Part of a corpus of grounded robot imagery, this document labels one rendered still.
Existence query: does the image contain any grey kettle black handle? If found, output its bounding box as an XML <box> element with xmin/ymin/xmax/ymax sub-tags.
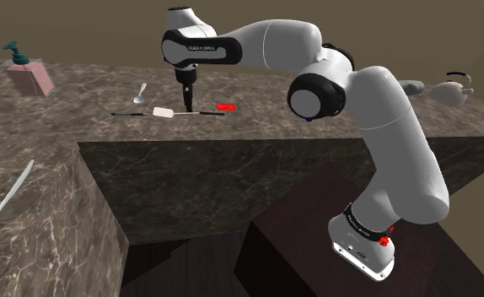
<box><xmin>428</xmin><ymin>71</ymin><xmax>475</xmax><ymax>109</ymax></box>

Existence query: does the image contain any grey rounded object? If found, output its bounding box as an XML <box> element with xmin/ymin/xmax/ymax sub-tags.
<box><xmin>399</xmin><ymin>79</ymin><xmax>426</xmax><ymax>96</ymax></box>

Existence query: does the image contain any long white knife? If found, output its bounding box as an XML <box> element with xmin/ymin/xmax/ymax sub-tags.
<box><xmin>0</xmin><ymin>159</ymin><xmax>35</xmax><ymax>244</ymax></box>

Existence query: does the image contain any white spatula black handle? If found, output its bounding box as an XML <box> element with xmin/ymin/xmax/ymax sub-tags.
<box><xmin>152</xmin><ymin>106</ymin><xmax>226</xmax><ymax>120</ymax></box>

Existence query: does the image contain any silver spoon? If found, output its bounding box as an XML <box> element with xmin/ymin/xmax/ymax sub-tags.
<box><xmin>132</xmin><ymin>82</ymin><xmax>148</xmax><ymax>105</ymax></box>

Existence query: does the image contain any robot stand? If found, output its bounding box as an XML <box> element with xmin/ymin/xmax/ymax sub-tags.
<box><xmin>234</xmin><ymin>164</ymin><xmax>484</xmax><ymax>297</ymax></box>

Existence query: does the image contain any pink soap dispenser teal pump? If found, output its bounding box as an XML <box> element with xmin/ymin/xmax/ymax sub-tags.
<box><xmin>1</xmin><ymin>40</ymin><xmax>56</xmax><ymax>98</ymax></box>

